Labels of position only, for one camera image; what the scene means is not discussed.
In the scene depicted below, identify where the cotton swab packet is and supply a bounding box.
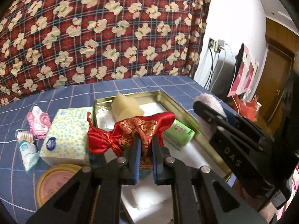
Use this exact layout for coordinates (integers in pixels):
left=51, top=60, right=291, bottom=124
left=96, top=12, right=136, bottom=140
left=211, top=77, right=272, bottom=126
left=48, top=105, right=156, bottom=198
left=15, top=130, right=40, bottom=172

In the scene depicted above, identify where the brown wooden door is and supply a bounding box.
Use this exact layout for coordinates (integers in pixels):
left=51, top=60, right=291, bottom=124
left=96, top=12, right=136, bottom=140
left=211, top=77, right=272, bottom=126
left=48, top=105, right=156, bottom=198
left=255, top=18, right=298, bottom=133

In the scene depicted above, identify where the pink white small sock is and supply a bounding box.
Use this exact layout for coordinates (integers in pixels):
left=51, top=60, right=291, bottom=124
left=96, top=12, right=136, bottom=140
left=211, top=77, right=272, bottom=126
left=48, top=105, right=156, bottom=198
left=26, top=105, right=51, bottom=139

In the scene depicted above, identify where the tissue pack with blue dots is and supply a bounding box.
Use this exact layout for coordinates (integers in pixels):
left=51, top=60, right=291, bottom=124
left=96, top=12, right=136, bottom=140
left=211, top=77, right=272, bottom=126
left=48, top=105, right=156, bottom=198
left=40, top=107, right=93, bottom=166

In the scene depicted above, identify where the green small tissue packet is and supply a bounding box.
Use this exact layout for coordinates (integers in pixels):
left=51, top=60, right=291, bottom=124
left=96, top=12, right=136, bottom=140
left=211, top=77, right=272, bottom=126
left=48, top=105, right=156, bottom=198
left=163, top=120, right=195, bottom=150

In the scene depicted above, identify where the yellow sponge wedge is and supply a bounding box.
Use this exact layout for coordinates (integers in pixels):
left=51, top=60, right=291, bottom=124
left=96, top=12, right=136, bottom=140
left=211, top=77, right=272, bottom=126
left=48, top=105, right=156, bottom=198
left=111, top=93, right=144, bottom=122

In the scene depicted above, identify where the blue checked bed sheet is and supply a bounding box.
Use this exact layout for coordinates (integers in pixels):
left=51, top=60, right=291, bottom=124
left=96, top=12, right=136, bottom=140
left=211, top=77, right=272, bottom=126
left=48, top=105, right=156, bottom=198
left=0, top=75, right=237, bottom=224

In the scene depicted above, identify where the round gold pink tin lid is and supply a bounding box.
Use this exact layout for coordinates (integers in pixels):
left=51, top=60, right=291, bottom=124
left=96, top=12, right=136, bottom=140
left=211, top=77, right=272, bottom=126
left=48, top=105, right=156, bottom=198
left=36, top=164, right=82, bottom=207

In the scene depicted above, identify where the gold metal tin box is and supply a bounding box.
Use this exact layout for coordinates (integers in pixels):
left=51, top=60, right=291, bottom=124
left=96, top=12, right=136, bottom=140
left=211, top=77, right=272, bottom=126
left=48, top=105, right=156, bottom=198
left=93, top=90, right=233, bottom=224

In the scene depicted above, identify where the white wall socket with plugs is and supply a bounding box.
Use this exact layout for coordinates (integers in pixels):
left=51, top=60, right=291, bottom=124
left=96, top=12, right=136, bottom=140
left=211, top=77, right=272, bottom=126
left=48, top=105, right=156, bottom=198
left=208, top=38, right=226, bottom=53

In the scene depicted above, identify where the red plaid bear quilt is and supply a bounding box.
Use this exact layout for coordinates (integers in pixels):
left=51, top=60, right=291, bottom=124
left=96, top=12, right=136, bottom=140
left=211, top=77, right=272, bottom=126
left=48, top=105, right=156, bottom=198
left=1, top=0, right=211, bottom=105

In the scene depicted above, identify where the red gold satin pouch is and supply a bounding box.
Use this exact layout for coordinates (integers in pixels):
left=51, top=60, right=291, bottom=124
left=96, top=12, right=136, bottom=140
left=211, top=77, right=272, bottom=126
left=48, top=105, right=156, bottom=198
left=87, top=112, right=175, bottom=170

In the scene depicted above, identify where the red plastic bag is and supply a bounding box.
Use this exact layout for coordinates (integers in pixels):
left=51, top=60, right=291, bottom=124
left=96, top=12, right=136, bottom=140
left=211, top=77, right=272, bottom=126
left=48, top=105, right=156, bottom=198
left=231, top=95, right=258, bottom=122

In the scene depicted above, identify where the red white paper bag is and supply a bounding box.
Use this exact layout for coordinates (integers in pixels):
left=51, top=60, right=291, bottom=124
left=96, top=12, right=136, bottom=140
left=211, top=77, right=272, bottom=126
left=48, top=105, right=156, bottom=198
left=227, top=44, right=259, bottom=97

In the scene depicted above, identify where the fluffy white pink plush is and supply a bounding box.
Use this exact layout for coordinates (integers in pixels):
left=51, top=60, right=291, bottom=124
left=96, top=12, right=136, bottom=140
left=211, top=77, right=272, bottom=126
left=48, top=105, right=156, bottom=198
left=194, top=93, right=226, bottom=141

